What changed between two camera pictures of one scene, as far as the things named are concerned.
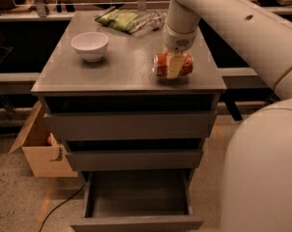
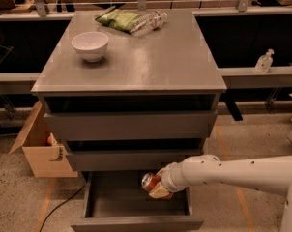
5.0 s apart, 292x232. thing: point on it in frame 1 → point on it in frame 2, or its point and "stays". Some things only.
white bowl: (91, 45) stays
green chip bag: (118, 19) stays
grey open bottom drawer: (137, 201) stays
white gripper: (177, 42) → (169, 178)
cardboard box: (43, 155) stays
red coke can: (160, 65) → (149, 180)
